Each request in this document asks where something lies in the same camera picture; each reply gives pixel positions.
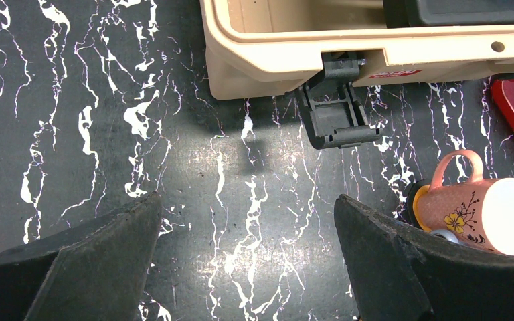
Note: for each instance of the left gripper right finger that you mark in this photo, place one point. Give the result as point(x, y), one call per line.
point(398, 272)

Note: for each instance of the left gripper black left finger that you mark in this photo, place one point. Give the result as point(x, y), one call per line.
point(95, 271)

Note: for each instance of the orange round coaster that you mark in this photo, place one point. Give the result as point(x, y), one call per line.
point(416, 190)

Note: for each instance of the white cup dark outside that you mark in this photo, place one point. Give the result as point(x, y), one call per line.
point(445, 234)

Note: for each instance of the white cup floral pattern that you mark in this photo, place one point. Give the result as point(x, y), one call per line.
point(479, 211)

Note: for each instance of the tan plastic toolbox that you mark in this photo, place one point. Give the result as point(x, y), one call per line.
point(321, 50)

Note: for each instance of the black toolbox tray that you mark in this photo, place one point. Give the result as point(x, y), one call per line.
point(433, 13)

